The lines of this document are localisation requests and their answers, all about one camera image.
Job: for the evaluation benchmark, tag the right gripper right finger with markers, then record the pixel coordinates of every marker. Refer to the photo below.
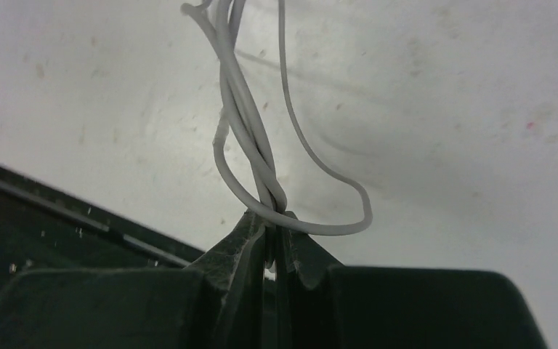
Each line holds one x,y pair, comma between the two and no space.
304,299

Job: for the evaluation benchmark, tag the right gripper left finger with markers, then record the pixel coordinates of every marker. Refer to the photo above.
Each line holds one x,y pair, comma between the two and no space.
232,297

